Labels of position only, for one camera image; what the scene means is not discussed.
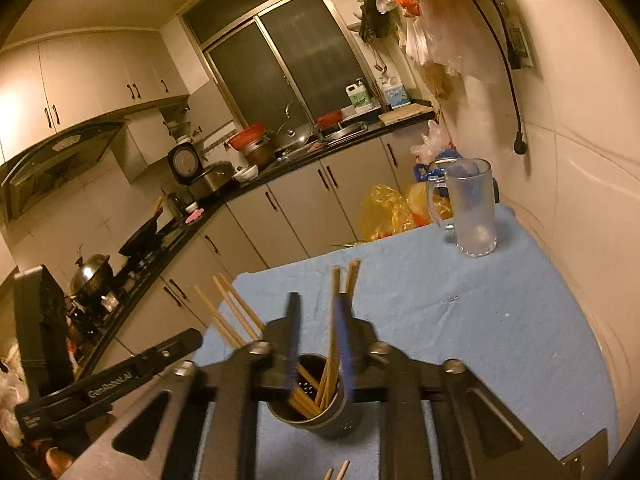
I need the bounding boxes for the black kitchen countertop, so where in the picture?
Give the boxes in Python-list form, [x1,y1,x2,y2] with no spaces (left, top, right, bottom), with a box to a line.
[65,114,437,376]

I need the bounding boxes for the gas stove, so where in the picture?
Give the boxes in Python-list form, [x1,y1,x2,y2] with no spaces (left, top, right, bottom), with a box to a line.
[65,240,171,342]

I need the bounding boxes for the yellow plastic bag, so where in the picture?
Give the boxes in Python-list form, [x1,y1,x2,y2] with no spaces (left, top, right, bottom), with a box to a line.
[361,182,454,242]

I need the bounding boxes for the blue label detergent bottle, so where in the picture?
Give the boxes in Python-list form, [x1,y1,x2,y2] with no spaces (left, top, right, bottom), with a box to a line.
[382,75,411,110]

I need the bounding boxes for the black perforated chopstick holder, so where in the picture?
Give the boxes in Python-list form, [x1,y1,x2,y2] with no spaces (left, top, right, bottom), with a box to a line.
[265,353,362,439]

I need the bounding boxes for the sliding window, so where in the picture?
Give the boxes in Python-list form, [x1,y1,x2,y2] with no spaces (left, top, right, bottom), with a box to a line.
[182,0,374,132]

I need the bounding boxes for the hanging plastic bags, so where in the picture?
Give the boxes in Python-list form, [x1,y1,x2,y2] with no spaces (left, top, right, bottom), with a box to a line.
[349,0,492,101]

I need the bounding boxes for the red basin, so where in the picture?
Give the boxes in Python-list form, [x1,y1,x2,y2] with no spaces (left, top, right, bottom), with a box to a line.
[227,122,266,151]

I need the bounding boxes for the blue plastic bag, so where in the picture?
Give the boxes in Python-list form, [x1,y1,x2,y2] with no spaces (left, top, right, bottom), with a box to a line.
[412,147,459,184]

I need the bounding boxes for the green label detergent bottle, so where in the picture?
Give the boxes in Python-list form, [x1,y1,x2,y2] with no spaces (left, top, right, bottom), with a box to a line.
[345,77,374,114]

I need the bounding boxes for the wall socket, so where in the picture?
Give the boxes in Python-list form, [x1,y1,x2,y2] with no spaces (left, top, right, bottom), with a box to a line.
[502,7,536,69]

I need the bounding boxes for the black wok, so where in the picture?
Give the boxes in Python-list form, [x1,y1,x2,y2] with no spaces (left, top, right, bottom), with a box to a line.
[118,197,166,259]

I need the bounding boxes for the brown pot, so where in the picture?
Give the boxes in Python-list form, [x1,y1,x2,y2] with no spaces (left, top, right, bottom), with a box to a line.
[240,140,276,169]

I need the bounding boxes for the wooden cutting board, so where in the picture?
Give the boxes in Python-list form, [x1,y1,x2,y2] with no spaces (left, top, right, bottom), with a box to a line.
[378,103,434,126]

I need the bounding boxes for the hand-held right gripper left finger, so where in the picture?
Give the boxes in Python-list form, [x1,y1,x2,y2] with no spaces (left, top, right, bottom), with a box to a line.
[57,292,303,480]

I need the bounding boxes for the chrome faucet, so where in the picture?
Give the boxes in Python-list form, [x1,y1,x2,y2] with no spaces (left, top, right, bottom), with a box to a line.
[285,101,316,134]

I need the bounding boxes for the white wall cabinets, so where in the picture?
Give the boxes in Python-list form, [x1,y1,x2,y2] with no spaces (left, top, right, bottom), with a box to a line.
[0,16,212,162]

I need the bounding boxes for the clear glass mug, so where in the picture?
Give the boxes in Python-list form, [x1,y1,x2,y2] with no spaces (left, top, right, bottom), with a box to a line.
[425,158,499,259]

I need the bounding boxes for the blue towel table cover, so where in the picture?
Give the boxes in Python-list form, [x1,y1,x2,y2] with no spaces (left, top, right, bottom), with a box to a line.
[192,204,621,480]

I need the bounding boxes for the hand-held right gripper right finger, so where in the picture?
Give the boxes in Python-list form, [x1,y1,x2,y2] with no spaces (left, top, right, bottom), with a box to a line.
[333,295,566,480]

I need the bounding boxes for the black power cable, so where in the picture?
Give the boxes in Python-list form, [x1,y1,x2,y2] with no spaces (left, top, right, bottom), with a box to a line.
[467,0,527,156]

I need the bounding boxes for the silver electric cooker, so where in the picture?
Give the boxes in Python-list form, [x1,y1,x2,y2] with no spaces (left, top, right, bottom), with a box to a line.
[187,162,236,201]

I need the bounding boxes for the person's left hand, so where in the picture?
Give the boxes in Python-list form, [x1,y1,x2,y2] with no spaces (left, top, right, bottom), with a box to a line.
[44,447,76,480]

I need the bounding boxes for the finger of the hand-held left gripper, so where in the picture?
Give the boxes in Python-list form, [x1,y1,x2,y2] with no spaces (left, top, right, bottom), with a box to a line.
[141,328,204,377]

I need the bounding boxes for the white plastic bag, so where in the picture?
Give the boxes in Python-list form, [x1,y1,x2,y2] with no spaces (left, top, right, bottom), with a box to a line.
[0,359,27,448]

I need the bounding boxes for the black range hood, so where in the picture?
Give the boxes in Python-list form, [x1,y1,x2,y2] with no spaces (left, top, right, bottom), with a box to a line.
[0,120,129,222]

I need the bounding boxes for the steel lidded pot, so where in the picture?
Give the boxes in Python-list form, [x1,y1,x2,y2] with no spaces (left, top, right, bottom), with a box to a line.
[70,245,114,307]

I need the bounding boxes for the row of wooden chopsticks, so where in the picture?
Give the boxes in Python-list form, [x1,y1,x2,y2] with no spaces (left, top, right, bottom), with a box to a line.
[322,459,352,480]

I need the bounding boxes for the white base cabinets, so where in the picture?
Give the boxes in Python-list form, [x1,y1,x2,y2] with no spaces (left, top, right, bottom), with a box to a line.
[85,130,432,377]

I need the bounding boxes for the steel sink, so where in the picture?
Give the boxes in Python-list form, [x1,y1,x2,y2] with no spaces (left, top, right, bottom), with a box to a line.
[320,122,369,141]

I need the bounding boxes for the glass pan lid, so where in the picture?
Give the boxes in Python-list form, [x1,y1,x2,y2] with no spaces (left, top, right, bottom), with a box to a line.
[276,114,312,149]

